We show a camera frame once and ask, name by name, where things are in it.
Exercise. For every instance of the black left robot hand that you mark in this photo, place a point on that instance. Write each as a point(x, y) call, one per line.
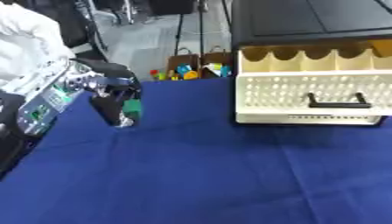
point(113, 87)

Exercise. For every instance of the green block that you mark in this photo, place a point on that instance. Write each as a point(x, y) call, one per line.
point(132, 106)

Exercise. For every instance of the pale compartment drawer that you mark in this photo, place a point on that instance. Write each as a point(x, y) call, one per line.
point(311, 87)

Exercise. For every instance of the brown bag of toys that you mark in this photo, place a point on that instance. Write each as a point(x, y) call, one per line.
point(216, 65)
point(179, 67)

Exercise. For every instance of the black chair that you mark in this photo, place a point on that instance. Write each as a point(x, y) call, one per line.
point(76, 20)

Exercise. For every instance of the black tripod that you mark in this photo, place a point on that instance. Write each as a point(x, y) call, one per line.
point(200, 26)

